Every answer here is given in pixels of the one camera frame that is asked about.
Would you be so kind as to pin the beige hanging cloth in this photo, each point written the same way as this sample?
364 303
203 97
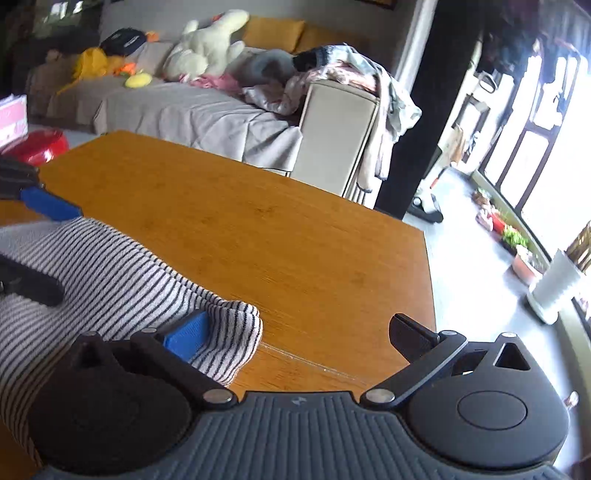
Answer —
455 143

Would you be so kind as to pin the grey neck pillow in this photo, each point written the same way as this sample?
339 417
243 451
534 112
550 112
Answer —
268 64

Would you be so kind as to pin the yellow cushion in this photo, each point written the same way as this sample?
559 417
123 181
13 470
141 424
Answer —
272 32
323 39

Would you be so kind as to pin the black cap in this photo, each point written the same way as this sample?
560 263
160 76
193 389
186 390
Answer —
122 41

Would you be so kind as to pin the small yellow plush toy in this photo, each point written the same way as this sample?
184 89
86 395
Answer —
138 81

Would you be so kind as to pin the black framed window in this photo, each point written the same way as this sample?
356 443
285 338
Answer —
531 134

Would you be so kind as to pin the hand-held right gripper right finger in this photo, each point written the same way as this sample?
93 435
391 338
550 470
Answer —
408 334

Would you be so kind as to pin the red flower pot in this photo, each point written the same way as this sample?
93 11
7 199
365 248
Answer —
497 224

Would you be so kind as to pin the red plastic stool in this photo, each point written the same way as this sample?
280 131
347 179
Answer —
37 147

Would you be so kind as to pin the orange plush toy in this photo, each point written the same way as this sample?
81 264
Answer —
129 69

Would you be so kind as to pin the small pink shoe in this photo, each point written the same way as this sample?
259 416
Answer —
572 400

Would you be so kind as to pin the grey covered sofa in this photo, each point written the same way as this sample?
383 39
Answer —
184 115

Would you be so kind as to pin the pink storage case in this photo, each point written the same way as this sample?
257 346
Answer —
11 120

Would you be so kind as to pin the white duck plush toy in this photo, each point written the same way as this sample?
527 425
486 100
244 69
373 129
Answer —
203 48

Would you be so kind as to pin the pile of mixed clothes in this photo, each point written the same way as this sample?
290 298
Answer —
369 78

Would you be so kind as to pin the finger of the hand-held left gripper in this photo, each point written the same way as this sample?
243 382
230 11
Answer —
51 204
37 286

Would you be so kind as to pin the tall plant in white pot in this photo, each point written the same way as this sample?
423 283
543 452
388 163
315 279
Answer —
551 286

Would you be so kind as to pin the tray of green plants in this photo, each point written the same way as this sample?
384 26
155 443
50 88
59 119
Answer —
515 237

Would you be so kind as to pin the pink basin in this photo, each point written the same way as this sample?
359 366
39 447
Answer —
526 265

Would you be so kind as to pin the small brown plush toy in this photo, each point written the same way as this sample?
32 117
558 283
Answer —
54 56

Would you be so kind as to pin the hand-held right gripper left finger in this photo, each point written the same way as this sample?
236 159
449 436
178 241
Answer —
189 334

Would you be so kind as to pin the pale pink crumpled cloth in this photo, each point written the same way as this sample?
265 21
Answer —
272 97

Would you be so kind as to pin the brown shoes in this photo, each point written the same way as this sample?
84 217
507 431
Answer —
481 197

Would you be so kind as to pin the pink clothing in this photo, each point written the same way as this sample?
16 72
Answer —
214 83

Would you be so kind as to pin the grey striped knit garment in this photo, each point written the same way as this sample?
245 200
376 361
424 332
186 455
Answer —
115 277

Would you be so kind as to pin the framed wall picture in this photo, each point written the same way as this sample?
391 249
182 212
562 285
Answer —
381 2

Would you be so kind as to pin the pale pink shoes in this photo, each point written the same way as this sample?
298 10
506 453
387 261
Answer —
485 219

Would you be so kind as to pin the dark hanging clothes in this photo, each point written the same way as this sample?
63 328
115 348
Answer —
512 32

